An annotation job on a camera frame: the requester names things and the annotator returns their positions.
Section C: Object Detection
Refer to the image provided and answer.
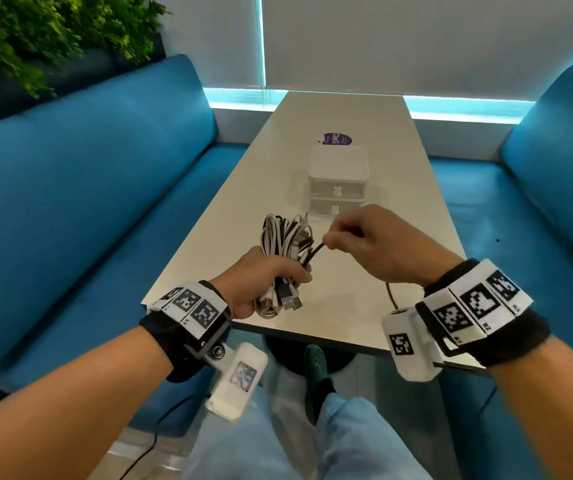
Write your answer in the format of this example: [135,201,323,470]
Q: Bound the person's right hand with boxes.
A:
[322,204,465,288]

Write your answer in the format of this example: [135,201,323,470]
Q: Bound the white table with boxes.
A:
[141,91,487,373]

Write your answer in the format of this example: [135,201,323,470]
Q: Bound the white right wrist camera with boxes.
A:
[381,307,445,383]

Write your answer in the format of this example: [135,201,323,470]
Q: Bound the black marker-tagged left wristband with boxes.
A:
[140,280,232,384]

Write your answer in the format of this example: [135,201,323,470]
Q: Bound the person's left forearm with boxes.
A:
[0,327,175,480]

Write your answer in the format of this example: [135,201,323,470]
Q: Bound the person's left hand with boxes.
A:
[210,246,313,321]

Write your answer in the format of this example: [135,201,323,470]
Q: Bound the black marker-tagged right wristband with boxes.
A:
[415,258,551,368]

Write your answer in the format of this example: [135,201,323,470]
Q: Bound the cyan light strip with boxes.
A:
[202,87,537,125]

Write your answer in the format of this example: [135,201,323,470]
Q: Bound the person's right forearm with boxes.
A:
[486,334,573,480]

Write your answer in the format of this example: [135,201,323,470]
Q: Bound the black camera cord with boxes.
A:
[118,394,212,480]
[434,362,499,417]

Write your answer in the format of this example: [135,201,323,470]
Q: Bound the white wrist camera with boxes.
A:
[381,307,445,383]
[204,343,269,423]

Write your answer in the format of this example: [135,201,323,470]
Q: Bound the blue leather sofa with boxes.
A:
[429,62,573,480]
[0,54,250,438]

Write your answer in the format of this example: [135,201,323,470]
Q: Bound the black marker-tagged wristband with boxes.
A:
[415,258,551,368]
[140,280,232,384]

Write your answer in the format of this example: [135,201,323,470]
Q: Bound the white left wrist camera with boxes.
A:
[204,343,269,423]

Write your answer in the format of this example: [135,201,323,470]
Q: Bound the black right camera cord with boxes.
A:
[434,362,499,417]

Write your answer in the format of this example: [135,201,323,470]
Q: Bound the green leafy plant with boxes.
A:
[0,0,170,98]

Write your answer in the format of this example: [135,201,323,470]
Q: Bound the person's blue jeans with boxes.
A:
[182,387,435,480]

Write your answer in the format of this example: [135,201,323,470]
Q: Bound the white box with drawers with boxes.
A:
[308,143,371,218]

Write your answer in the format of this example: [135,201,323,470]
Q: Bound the black left camera cord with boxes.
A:
[118,394,212,480]

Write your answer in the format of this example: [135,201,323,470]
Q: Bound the bundle of black white cables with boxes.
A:
[302,242,400,311]

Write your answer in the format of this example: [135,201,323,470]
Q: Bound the cyan vertical wall light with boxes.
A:
[254,0,267,89]

